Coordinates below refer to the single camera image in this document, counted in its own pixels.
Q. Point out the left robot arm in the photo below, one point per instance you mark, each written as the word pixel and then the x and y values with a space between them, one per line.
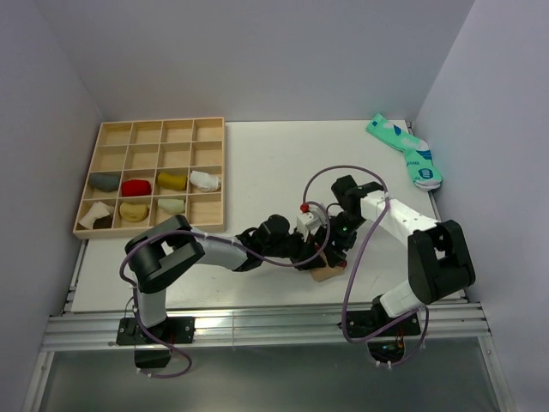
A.
pixel 156 258

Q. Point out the mustard yellow rolled sock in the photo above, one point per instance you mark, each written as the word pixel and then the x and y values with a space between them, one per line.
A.
pixel 172 182

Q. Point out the tan maroon striped sock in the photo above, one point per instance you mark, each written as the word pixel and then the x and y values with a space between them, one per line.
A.
pixel 327 272

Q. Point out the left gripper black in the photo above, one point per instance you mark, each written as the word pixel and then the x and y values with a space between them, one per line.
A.
pixel 305 251

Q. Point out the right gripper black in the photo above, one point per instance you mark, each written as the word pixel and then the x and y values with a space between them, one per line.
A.
pixel 334 253

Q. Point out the red rolled sock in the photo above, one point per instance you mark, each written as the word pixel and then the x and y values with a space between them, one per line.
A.
pixel 136 188

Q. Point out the teal patterned sock pair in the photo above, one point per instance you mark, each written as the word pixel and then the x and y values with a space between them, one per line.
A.
pixel 416 153

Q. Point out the grey rolled sock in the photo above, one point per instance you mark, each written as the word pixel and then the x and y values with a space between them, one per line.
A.
pixel 104 182

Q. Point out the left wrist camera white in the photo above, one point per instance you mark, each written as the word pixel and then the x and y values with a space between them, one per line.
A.
pixel 312 216

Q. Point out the wooden compartment tray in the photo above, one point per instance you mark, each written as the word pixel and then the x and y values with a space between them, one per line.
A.
pixel 141 150

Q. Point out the pale green ankle sock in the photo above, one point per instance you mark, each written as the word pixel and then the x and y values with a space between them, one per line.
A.
pixel 172 206

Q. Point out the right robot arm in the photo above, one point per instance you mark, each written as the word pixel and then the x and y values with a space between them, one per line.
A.
pixel 438 259

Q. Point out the aluminium frame rail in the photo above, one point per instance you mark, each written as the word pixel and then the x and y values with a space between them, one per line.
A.
pixel 279 358

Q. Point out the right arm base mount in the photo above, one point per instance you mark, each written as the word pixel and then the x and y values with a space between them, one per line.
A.
pixel 390 341

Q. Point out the white and brown rolled sock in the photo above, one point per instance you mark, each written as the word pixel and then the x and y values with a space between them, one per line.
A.
pixel 98 210

